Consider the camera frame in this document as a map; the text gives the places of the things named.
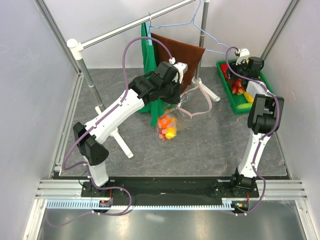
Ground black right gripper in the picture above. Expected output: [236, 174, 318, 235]
[225, 58, 248, 80]

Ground red toy cherries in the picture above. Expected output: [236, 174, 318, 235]
[229, 78, 245, 95]

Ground yellow toy corn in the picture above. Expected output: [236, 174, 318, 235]
[243, 91, 254, 103]
[165, 117, 177, 140]

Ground orange toy fruit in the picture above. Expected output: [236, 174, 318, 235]
[156, 114, 173, 129]

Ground clear pink-dotted zip bag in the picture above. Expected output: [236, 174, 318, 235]
[156, 79, 212, 142]

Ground green toy cucumber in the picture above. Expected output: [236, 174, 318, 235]
[236, 102, 253, 110]

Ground red toy chili pepper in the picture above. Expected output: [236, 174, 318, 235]
[158, 128, 167, 141]

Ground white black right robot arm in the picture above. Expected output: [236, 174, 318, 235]
[226, 61, 284, 197]

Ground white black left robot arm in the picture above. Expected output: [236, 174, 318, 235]
[73, 61, 188, 197]

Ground green shirt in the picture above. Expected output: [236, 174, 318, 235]
[138, 21, 166, 127]

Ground red toy bell pepper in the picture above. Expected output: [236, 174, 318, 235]
[220, 63, 228, 80]

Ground green plastic tray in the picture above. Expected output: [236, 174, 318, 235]
[216, 56, 272, 115]

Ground brown towel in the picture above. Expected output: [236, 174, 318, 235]
[151, 33, 205, 94]

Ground white metal clothes rack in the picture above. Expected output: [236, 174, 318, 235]
[66, 0, 221, 159]

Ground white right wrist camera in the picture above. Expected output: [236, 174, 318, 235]
[235, 48, 250, 65]

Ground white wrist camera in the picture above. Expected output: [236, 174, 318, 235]
[169, 57, 188, 84]
[235, 48, 250, 65]

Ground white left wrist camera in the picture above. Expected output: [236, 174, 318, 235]
[169, 57, 188, 84]

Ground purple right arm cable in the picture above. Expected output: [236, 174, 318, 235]
[223, 46, 280, 217]

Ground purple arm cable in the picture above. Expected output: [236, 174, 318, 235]
[46, 36, 175, 227]
[223, 46, 280, 217]

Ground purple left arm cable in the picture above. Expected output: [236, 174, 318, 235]
[46, 36, 175, 227]

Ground light blue wire hanger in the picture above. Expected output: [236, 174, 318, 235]
[149, 0, 228, 48]

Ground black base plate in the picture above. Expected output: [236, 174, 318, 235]
[81, 175, 260, 201]

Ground grey slotted cable duct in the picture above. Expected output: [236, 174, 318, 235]
[46, 199, 240, 211]

